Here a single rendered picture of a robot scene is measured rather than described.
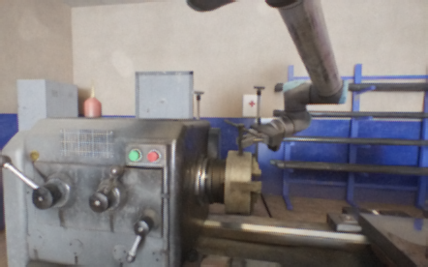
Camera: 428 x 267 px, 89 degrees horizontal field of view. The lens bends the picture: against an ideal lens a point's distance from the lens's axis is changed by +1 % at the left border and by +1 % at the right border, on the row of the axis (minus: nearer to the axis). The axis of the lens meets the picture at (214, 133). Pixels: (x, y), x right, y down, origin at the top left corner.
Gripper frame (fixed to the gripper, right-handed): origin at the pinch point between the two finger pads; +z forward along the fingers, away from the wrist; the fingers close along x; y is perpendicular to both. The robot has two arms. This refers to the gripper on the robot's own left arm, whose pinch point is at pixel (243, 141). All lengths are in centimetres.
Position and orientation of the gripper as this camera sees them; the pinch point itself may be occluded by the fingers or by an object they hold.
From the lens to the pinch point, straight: 82.5
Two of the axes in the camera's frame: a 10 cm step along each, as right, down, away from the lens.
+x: 5.2, 3.2, -7.9
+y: -0.8, -9.1, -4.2
